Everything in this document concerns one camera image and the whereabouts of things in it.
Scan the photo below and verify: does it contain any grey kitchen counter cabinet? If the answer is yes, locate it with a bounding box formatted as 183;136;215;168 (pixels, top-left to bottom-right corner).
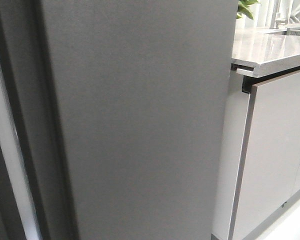
211;23;300;240

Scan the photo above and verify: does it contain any grey fridge door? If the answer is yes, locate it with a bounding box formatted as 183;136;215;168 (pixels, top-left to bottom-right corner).
0;0;238;240
0;146;26;240

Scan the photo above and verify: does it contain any steel sink faucet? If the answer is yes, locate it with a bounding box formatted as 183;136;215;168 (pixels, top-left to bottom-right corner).
269;0;293;29

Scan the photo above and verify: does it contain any potted green plant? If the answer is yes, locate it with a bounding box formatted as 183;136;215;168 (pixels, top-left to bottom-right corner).
235;0;261;29

